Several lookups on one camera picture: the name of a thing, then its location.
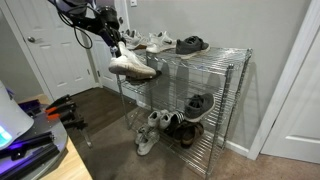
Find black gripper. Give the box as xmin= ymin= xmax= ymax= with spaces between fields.
xmin=97 ymin=26 xmax=126 ymax=58

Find white sneaker with black swoosh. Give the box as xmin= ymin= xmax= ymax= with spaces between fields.
xmin=145 ymin=30 xmax=177 ymax=54
xmin=108 ymin=41 xmax=158 ymax=80

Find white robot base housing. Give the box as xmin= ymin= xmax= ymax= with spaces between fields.
xmin=0 ymin=79 xmax=35 ymax=150

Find brown leather shoe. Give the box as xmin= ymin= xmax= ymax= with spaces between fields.
xmin=172 ymin=120 xmax=193 ymax=144
xmin=180 ymin=122 xmax=205 ymax=150

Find white panel door dark knob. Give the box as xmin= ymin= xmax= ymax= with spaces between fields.
xmin=76 ymin=0 xmax=148 ymax=101

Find white and gray sneaker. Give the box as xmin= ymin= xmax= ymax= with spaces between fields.
xmin=121 ymin=29 xmax=150 ymax=51

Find white panel door silver knob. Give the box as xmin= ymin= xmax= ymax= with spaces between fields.
xmin=4 ymin=0 xmax=98 ymax=101

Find dark gray sneaker white sole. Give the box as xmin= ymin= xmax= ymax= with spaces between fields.
xmin=175 ymin=35 xmax=211 ymax=60
xmin=184 ymin=92 xmax=215 ymax=123

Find small white sneaker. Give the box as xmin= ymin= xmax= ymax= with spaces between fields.
xmin=158 ymin=109 xmax=173 ymax=131
xmin=147 ymin=109 xmax=163 ymax=128

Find light gray worn sneaker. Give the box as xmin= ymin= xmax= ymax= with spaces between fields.
xmin=136 ymin=129 xmax=161 ymax=157
xmin=134 ymin=124 xmax=151 ymax=145

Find black striped slide sandal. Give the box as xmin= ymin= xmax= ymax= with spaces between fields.
xmin=164 ymin=111 xmax=185 ymax=136

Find silver clamp bar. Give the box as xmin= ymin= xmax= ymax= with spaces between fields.
xmin=79 ymin=127 xmax=94 ymax=150

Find white baseboard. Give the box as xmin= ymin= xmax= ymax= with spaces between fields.
xmin=225 ymin=140 xmax=251 ymax=158

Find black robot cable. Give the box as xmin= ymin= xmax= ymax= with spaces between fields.
xmin=55 ymin=2 xmax=95 ymax=51

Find black clamp orange handle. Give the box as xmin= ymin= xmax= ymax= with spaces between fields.
xmin=44 ymin=94 xmax=78 ymax=116
xmin=46 ymin=110 xmax=89 ymax=131

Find gray round base plate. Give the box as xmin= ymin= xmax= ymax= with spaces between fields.
xmin=0 ymin=104 xmax=70 ymax=180

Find purple bracket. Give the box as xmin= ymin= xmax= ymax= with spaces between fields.
xmin=18 ymin=99 xmax=43 ymax=118

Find chrome wire shoe rack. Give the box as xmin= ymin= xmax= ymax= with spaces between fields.
xmin=113 ymin=45 xmax=253 ymax=178

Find black aluminum rail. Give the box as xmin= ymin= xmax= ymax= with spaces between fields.
xmin=0 ymin=131 xmax=56 ymax=162
xmin=0 ymin=144 xmax=61 ymax=180

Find white door with wide frame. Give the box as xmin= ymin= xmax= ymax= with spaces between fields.
xmin=247 ymin=0 xmax=320 ymax=165

